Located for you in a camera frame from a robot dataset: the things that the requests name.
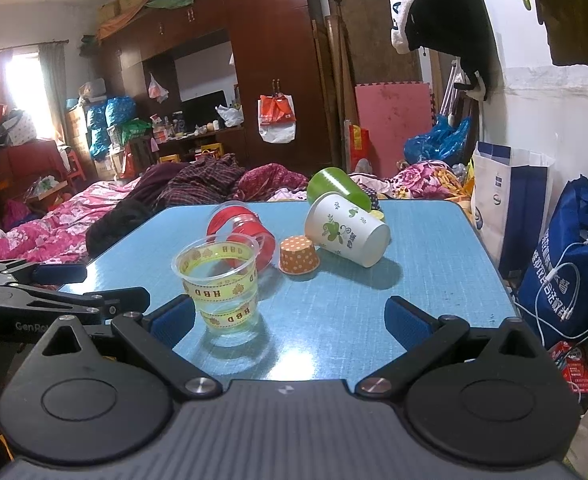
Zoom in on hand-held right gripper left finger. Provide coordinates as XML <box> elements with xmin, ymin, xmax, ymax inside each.
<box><xmin>34</xmin><ymin>294</ymin><xmax>223</xmax><ymax>404</ymax></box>

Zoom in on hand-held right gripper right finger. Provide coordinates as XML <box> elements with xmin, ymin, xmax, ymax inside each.
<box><xmin>355</xmin><ymin>295</ymin><xmax>550</xmax><ymax>396</ymax></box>

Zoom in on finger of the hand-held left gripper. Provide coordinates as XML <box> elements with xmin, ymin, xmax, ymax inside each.
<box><xmin>0</xmin><ymin>258</ymin><xmax>88</xmax><ymax>289</ymax></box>
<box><xmin>0</xmin><ymin>285</ymin><xmax>151</xmax><ymax>326</ymax></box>

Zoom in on clear plastic cup yellow band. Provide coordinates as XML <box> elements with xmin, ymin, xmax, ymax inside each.
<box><xmin>172</xmin><ymin>233</ymin><xmax>262</xmax><ymax>347</ymax></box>

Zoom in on white paper cup green print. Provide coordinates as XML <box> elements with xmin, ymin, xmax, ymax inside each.
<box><xmin>304</xmin><ymin>191</ymin><xmax>392</xmax><ymax>269</ymax></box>

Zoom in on clear plastic cup red band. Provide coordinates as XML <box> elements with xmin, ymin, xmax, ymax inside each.
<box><xmin>206</xmin><ymin>200</ymin><xmax>277</xmax><ymax>271</ymax></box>

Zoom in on orange polka-dot paper cup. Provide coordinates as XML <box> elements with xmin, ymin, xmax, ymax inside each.
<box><xmin>278</xmin><ymin>236</ymin><xmax>321</xmax><ymax>276</ymax></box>

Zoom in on green plastic cup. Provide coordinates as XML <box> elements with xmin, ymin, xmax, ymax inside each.
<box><xmin>306</xmin><ymin>166</ymin><xmax>374</xmax><ymax>213</ymax></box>

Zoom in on pink floral blanket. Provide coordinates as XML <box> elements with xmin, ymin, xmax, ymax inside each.
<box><xmin>0</xmin><ymin>179</ymin><xmax>142</xmax><ymax>267</ymax></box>

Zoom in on black cloth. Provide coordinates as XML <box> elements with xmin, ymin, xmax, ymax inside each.
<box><xmin>85</xmin><ymin>199</ymin><xmax>151</xmax><ymax>258</ymax></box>

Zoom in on red plastic stool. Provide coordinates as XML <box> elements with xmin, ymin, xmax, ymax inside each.
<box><xmin>66</xmin><ymin>149</ymin><xmax>87</xmax><ymax>182</ymax></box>

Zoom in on red cabinet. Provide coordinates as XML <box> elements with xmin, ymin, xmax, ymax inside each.
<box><xmin>0</xmin><ymin>139</ymin><xmax>71</xmax><ymax>197</ymax></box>

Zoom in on dark plaid cloth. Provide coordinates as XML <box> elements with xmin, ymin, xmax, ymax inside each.
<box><xmin>154</xmin><ymin>154</ymin><xmax>247</xmax><ymax>208</ymax></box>

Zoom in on colourful floral blanket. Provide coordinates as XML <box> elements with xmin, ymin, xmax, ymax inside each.
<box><xmin>393</xmin><ymin>159</ymin><xmax>476</xmax><ymax>202</ymax></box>

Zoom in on white and blue paper bag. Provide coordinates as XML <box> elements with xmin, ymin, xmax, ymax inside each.
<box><xmin>470</xmin><ymin>140</ymin><xmax>556</xmax><ymax>277</ymax></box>

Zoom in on stack of blue bags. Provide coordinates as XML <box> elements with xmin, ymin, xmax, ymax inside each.
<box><xmin>86</xmin><ymin>95</ymin><xmax>138</xmax><ymax>162</ymax></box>

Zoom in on green plastic bag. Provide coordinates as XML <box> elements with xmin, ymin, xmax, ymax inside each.
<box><xmin>120</xmin><ymin>118</ymin><xmax>153</xmax><ymax>144</ymax></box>

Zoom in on magenta blanket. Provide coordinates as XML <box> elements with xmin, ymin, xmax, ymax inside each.
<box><xmin>233</xmin><ymin>162</ymin><xmax>309</xmax><ymax>204</ymax></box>

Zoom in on red packets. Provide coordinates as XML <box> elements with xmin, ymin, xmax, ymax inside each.
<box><xmin>548</xmin><ymin>341</ymin><xmax>588</xmax><ymax>398</ymax></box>

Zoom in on blue tote bag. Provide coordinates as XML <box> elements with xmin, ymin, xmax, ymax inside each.
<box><xmin>516</xmin><ymin>174</ymin><xmax>588</xmax><ymax>352</ymax></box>

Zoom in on red gift bag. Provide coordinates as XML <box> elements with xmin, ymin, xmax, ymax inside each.
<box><xmin>348</xmin><ymin>124</ymin><xmax>371</xmax><ymax>172</ymax></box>

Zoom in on grey curtain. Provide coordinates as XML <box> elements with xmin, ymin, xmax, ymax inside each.
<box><xmin>38</xmin><ymin>42</ymin><xmax>69</xmax><ymax>142</ymax></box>

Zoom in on blue plastic bag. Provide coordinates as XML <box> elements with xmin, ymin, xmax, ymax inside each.
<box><xmin>403</xmin><ymin>114</ymin><xmax>473</xmax><ymax>165</ymax></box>

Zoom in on pink foam mat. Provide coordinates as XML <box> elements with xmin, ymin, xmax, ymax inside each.
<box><xmin>354</xmin><ymin>82</ymin><xmax>433</xmax><ymax>177</ymax></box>

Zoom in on black television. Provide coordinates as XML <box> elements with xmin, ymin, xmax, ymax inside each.
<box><xmin>181</xmin><ymin>90</ymin><xmax>228</xmax><ymax>129</ymax></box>

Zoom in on orange and white plastic bag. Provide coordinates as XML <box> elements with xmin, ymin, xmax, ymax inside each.
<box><xmin>257</xmin><ymin>93</ymin><xmax>297</xmax><ymax>144</ymax></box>

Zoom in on wooden boards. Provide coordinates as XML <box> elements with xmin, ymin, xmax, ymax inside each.
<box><xmin>313</xmin><ymin>0</ymin><xmax>357</xmax><ymax>173</ymax></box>

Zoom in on brown wooden wardrobe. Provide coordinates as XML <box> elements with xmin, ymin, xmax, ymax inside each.
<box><xmin>96</xmin><ymin>0</ymin><xmax>327</xmax><ymax>173</ymax></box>

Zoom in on white and black hanging jacket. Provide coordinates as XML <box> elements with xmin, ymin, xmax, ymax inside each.
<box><xmin>388</xmin><ymin>0</ymin><xmax>499</xmax><ymax>102</ymax></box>

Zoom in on white cable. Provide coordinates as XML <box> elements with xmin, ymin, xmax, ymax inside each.
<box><xmin>533</xmin><ymin>230</ymin><xmax>588</xmax><ymax>342</ymax></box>

